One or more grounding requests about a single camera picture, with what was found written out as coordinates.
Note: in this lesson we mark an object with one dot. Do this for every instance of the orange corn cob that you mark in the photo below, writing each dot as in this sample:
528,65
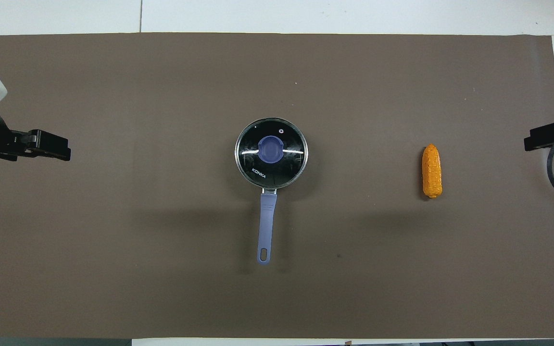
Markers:
432,172

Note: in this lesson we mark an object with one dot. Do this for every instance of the glass lid with blue knob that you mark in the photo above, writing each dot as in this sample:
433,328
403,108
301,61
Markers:
258,168

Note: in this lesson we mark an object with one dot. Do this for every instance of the brown table mat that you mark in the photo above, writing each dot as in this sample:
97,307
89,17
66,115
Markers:
161,269

